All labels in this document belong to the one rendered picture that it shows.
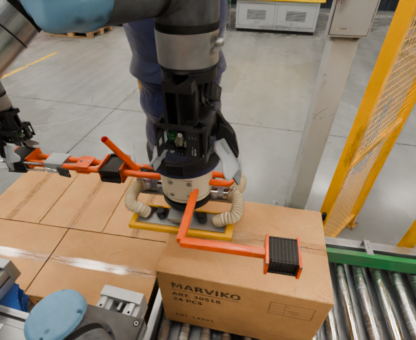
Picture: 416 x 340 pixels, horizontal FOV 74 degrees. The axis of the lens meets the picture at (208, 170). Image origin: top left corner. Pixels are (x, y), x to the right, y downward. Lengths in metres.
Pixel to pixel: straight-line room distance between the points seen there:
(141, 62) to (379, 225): 2.44
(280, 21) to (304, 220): 7.19
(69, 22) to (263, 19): 7.92
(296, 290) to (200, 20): 0.89
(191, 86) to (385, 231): 2.53
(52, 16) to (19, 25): 0.12
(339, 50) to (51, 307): 1.63
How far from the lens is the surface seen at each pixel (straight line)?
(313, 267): 1.11
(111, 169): 0.97
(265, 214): 1.21
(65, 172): 1.05
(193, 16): 0.32
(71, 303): 0.69
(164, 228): 0.92
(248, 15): 8.16
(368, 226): 2.72
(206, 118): 0.38
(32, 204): 2.11
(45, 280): 1.68
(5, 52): 0.37
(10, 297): 1.24
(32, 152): 1.17
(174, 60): 0.34
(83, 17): 0.26
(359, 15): 1.66
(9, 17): 0.37
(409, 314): 1.67
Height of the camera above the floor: 1.84
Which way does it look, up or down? 39 degrees down
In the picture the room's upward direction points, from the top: straight up
